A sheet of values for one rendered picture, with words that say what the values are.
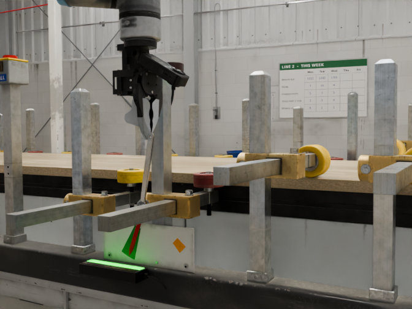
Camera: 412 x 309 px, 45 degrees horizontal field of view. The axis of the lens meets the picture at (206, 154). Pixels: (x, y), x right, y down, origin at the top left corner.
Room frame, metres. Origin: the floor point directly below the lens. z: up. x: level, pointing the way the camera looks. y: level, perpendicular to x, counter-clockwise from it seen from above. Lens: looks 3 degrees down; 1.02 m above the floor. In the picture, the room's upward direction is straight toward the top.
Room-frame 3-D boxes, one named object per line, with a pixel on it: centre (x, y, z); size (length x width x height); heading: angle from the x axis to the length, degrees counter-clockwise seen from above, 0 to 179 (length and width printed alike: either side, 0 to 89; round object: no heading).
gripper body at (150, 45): (1.09, 0.15, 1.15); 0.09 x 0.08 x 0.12; 61
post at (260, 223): (1.03, -0.11, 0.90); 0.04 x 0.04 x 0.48; 61
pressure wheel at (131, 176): (1.39, 0.21, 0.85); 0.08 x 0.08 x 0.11
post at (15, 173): (1.40, 0.55, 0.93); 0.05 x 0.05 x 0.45; 61
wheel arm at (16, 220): (1.22, 0.31, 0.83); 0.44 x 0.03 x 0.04; 151
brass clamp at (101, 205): (1.27, 0.30, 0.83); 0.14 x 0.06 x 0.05; 61
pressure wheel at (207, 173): (1.27, -0.01, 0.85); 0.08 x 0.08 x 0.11
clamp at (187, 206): (1.15, 0.08, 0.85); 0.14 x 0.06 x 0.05; 61
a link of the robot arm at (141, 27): (1.08, 0.14, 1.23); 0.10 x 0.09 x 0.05; 151
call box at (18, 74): (1.40, 0.55, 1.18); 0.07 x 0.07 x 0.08; 61
